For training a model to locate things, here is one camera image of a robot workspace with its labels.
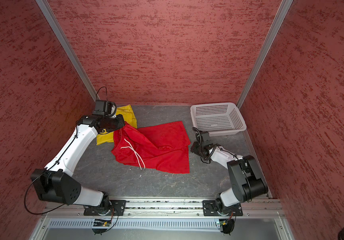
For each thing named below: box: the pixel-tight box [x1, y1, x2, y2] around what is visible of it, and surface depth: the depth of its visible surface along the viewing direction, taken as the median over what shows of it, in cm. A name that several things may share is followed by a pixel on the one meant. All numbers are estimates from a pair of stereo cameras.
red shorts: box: [111, 121, 191, 174], surface depth 90 cm
